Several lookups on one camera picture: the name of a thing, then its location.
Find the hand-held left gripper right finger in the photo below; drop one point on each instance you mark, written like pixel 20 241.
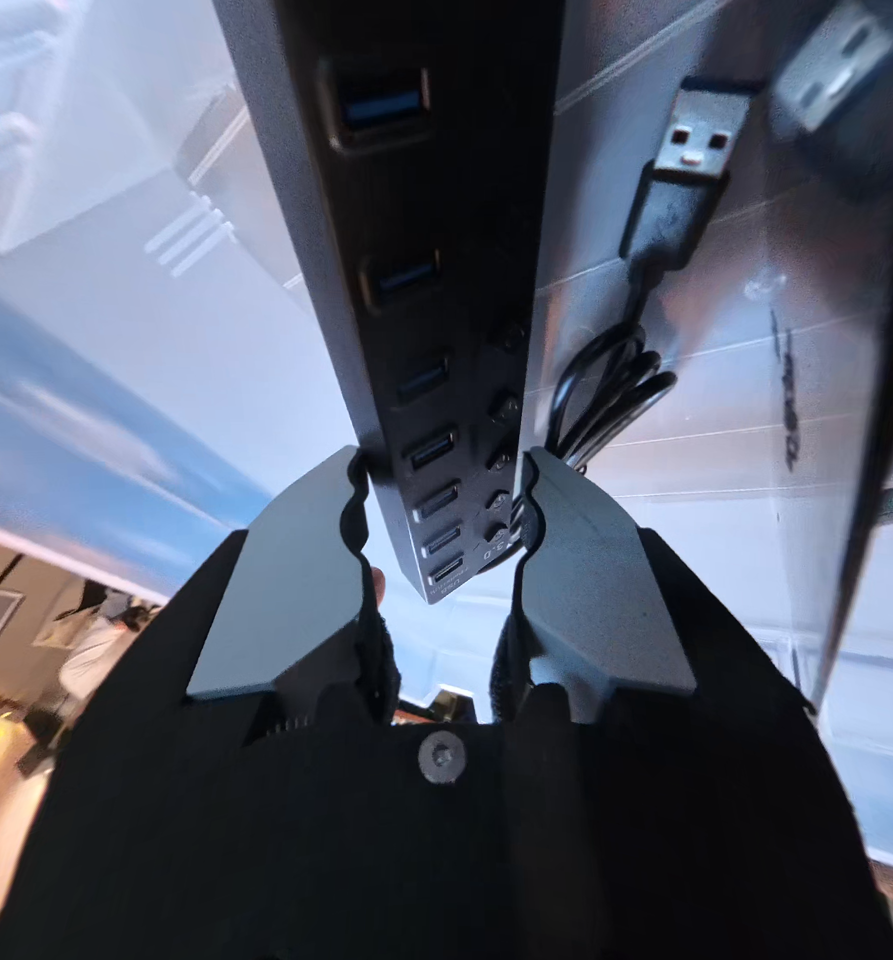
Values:
pixel 596 600

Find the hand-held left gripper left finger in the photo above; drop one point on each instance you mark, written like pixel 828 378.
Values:
pixel 289 600

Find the black multi-port usb hub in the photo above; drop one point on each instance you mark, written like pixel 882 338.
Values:
pixel 484 187

